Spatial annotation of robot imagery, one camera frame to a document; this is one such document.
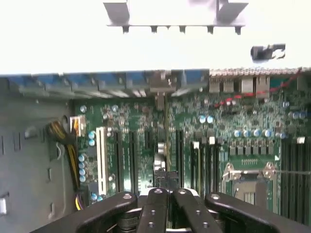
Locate CPU socket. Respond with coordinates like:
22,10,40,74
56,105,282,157
221,162,279,214

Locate white expansion slot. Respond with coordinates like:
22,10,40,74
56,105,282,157
95,126,109,195

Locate green motherboard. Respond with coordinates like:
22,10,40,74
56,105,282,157
69,72,311,226

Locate black RAM slot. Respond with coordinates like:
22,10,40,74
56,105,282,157
280,139,296,219
295,139,311,224

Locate thin metal locking lever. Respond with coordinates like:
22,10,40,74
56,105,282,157
223,169,311,176

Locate white power connector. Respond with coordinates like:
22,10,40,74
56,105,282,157
69,116,86,137

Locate blue card retainer strip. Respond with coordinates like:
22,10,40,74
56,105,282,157
9,69,209,94

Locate open black PC case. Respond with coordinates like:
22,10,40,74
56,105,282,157
0,65,311,233

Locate black rear panel latch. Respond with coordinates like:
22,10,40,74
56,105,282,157
250,43,286,61

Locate grey parts rack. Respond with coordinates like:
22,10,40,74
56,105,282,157
103,0,249,34

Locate yellow black power wires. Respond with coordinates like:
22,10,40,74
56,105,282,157
45,120,86,212

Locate thin red wire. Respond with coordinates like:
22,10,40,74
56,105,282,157
213,71,303,108

